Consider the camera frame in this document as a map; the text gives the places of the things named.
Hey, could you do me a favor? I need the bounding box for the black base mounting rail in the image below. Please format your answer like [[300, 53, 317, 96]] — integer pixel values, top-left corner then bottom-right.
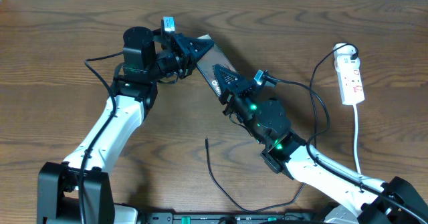
[[136, 212, 322, 224]]

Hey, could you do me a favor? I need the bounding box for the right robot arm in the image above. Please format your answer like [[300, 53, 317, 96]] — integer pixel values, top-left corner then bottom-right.
[[213, 64, 427, 223]]

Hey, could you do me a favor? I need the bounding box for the black USB charging cable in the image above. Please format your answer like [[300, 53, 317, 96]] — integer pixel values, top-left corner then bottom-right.
[[205, 43, 360, 213]]

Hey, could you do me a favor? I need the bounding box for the bronze Galaxy smartphone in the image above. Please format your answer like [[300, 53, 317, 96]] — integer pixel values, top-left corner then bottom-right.
[[195, 33, 241, 96]]

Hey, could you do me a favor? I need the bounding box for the white power strip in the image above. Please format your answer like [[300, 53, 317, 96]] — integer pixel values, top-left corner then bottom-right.
[[334, 55, 365, 106]]

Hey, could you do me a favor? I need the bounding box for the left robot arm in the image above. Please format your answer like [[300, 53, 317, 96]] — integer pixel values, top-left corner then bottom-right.
[[37, 23, 215, 223]]

